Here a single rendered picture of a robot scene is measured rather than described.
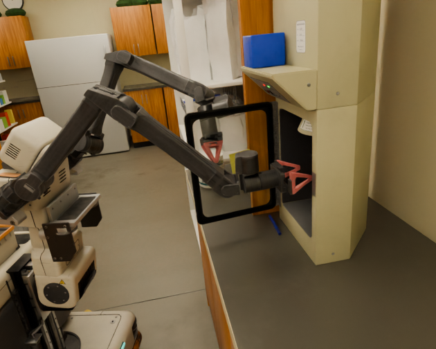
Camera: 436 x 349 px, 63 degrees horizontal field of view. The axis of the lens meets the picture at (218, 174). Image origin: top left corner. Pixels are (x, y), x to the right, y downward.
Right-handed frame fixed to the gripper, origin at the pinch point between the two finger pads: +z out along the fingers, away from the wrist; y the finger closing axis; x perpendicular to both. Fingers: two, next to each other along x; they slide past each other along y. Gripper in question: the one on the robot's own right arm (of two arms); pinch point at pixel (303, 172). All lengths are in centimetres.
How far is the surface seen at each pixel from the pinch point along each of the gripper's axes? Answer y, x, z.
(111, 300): 109, 114, -98
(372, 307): -34.5, 24.8, 2.7
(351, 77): -14.8, -29.4, 7.9
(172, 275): 124, 115, -55
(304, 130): -2.9, -14.4, -0.1
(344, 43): -14.8, -37.6, 5.8
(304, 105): -14.8, -24.3, -4.7
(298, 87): -14.9, -29.0, -6.2
